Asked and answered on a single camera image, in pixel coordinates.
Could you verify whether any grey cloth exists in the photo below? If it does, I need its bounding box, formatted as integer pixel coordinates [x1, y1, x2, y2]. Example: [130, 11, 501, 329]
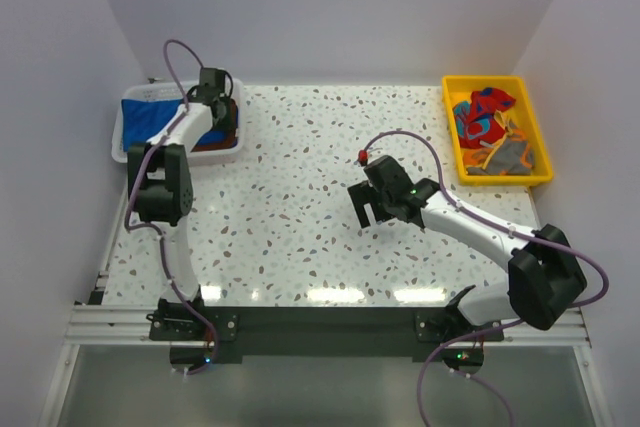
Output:
[468, 139, 535, 176]

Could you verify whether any red and blue cloth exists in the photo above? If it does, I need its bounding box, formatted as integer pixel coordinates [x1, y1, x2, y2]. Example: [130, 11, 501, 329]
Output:
[453, 87, 516, 149]

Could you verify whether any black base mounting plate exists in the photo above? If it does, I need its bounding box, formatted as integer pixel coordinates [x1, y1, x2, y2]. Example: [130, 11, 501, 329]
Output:
[146, 301, 475, 367]

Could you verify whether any blue towel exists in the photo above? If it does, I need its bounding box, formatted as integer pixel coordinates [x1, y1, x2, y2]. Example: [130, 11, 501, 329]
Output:
[121, 98, 236, 151]

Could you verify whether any yellow plastic bin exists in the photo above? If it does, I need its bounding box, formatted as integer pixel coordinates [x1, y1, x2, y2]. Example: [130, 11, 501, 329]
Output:
[440, 74, 556, 186]

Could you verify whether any brown towel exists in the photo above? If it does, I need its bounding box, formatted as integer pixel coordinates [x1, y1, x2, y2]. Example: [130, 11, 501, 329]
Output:
[192, 100, 239, 152]

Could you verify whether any white plastic laundry basket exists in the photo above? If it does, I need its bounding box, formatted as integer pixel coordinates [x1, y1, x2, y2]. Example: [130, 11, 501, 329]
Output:
[111, 77, 249, 165]

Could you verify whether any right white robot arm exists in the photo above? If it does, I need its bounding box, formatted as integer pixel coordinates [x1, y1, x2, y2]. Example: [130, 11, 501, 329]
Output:
[348, 156, 587, 340]

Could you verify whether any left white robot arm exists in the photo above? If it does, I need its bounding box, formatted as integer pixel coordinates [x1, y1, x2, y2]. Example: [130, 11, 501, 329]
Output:
[124, 67, 237, 343]

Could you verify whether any orange cloth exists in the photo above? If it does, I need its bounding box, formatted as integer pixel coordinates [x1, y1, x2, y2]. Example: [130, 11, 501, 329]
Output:
[463, 112, 535, 176]

